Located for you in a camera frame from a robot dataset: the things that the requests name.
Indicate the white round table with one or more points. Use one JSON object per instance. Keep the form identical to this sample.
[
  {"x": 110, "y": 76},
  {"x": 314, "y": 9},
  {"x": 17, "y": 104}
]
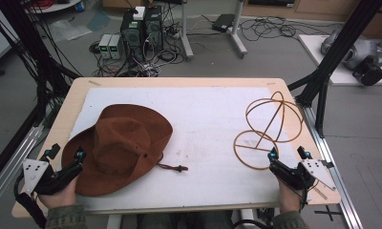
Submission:
[{"x": 57, "y": 6}]

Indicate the black device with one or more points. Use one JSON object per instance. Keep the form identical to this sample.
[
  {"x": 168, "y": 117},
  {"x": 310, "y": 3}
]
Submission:
[{"x": 370, "y": 73}]

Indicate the grey power supply unit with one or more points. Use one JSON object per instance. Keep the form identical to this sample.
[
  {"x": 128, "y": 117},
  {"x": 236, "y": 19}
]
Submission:
[
  {"x": 104, "y": 46},
  {"x": 115, "y": 47}
]

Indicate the person's right hand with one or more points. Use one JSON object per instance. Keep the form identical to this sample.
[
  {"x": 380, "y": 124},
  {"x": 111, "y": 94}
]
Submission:
[{"x": 289, "y": 198}]

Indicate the black computer tower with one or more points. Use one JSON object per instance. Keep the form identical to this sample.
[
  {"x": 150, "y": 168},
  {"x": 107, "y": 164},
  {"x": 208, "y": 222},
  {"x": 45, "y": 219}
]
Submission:
[
  {"x": 132, "y": 36},
  {"x": 154, "y": 28}
]

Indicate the white desk leg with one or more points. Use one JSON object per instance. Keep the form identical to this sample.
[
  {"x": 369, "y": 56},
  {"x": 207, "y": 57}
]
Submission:
[
  {"x": 238, "y": 35},
  {"x": 186, "y": 31}
]

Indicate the wooden hoop hat stand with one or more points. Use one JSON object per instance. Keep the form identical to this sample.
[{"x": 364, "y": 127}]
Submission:
[{"x": 265, "y": 134}]

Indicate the white floor board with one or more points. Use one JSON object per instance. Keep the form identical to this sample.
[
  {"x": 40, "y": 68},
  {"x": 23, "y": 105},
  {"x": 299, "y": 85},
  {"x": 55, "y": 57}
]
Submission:
[{"x": 316, "y": 51}]

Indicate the white box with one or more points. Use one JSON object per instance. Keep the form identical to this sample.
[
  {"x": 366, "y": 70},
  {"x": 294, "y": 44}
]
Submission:
[{"x": 139, "y": 12}]

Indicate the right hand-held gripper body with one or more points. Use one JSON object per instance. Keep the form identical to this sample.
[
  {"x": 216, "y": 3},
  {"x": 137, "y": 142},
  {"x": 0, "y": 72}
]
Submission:
[{"x": 294, "y": 176}]

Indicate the black flat box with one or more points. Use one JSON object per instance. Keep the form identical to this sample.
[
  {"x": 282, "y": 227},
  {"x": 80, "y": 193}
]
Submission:
[{"x": 223, "y": 23}]

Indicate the white table mat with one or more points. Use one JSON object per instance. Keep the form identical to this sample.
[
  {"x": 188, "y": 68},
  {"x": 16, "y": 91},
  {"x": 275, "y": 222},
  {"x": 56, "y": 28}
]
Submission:
[{"x": 205, "y": 133}]

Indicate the clear plastic sheet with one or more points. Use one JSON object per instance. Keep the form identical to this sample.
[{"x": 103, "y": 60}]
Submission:
[{"x": 69, "y": 30}]

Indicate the blue tape roll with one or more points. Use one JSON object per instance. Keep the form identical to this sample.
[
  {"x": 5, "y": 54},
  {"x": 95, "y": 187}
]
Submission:
[{"x": 80, "y": 6}]

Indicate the aluminium rail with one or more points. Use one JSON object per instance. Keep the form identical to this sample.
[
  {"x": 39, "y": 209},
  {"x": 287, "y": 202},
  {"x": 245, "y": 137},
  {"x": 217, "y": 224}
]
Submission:
[
  {"x": 330, "y": 162},
  {"x": 10, "y": 165}
]

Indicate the grey robot shell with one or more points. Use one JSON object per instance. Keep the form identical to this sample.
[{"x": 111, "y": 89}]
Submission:
[{"x": 359, "y": 51}]

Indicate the brown felt cowboy hat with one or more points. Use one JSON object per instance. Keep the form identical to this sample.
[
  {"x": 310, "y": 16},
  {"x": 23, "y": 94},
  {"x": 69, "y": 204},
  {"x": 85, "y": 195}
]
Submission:
[{"x": 122, "y": 143}]

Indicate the person's left hand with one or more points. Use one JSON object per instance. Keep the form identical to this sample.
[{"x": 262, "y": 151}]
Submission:
[{"x": 60, "y": 195}]

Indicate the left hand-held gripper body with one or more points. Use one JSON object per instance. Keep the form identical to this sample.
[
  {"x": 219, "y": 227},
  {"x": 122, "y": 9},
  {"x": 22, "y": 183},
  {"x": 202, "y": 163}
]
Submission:
[{"x": 52, "y": 181}]

